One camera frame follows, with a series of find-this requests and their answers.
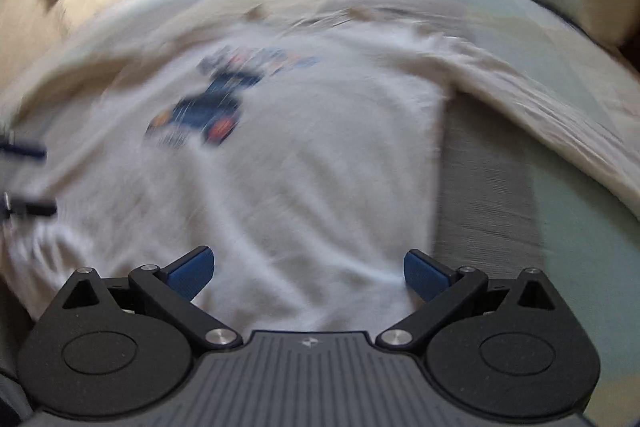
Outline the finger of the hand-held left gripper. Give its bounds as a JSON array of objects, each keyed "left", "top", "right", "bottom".
[
  {"left": 2, "top": 192, "right": 58, "bottom": 218},
  {"left": 0, "top": 142, "right": 48, "bottom": 161}
]

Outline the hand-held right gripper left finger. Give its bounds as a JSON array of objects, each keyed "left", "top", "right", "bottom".
[{"left": 50, "top": 246, "right": 243, "bottom": 350}]

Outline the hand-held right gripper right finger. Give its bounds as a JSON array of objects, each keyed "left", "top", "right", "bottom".
[{"left": 375, "top": 249, "right": 568, "bottom": 352}]

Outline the white sweatshirt with bear print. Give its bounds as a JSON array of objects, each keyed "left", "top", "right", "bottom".
[{"left": 0, "top": 22, "right": 640, "bottom": 333}]

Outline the pastel patchwork bed sheet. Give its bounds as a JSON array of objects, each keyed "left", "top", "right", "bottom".
[{"left": 0, "top": 0, "right": 640, "bottom": 427}]

